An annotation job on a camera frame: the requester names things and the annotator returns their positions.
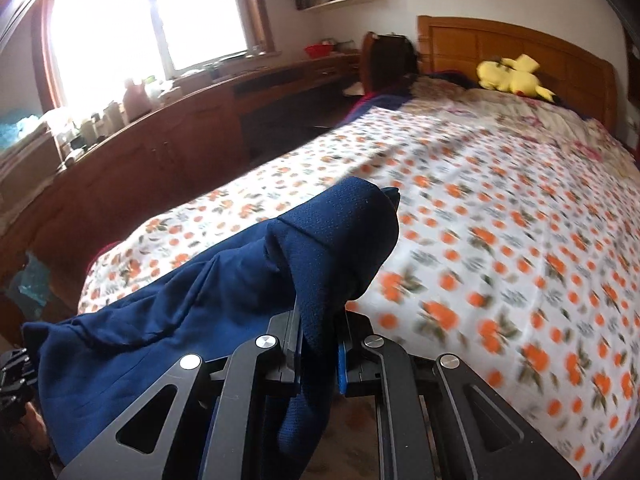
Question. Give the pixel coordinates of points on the orange floral bed sheet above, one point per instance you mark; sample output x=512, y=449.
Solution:
x=518, y=249

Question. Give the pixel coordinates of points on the window with brown frame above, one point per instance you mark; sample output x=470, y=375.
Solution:
x=83, y=54

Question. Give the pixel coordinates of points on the person's left hand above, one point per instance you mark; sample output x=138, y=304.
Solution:
x=34, y=429

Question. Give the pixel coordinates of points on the red bowl on desk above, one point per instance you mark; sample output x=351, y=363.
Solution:
x=318, y=50

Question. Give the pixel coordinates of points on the yellow plush toy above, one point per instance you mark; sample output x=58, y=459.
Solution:
x=517, y=77

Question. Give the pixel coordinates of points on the long wooden desk cabinet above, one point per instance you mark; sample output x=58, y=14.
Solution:
x=166, y=158

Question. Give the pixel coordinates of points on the dark backpack on chair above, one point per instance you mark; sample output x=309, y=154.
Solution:
x=385, y=61

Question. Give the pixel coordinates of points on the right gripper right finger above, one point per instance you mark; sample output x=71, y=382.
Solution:
x=359, y=371

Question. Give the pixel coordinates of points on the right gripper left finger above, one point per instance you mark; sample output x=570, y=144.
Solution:
x=288, y=331

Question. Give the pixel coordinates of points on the pink bottle on sill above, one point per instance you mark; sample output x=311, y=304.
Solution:
x=136, y=101

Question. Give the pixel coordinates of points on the navy blue suit jacket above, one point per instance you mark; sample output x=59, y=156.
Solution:
x=315, y=258

